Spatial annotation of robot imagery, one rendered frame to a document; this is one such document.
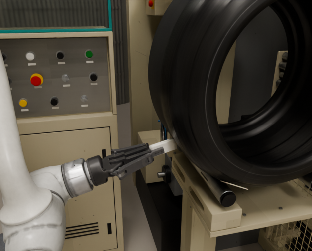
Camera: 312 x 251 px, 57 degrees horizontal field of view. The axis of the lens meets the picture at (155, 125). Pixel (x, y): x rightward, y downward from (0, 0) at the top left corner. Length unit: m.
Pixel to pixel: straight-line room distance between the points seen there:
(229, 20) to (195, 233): 0.98
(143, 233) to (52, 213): 1.43
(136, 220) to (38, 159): 0.93
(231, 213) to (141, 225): 1.30
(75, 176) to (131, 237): 1.29
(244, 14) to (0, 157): 0.53
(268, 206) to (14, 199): 0.70
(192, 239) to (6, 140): 0.99
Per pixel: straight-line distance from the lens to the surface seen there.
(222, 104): 1.10
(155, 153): 0.76
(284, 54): 1.31
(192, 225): 1.33
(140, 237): 1.99
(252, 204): 0.97
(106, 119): 1.37
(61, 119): 1.37
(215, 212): 0.81
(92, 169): 0.74
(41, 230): 0.61
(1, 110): 0.62
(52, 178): 0.75
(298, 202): 1.03
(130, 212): 2.18
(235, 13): 0.63
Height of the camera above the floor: 1.36
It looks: 22 degrees down
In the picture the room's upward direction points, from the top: straight up
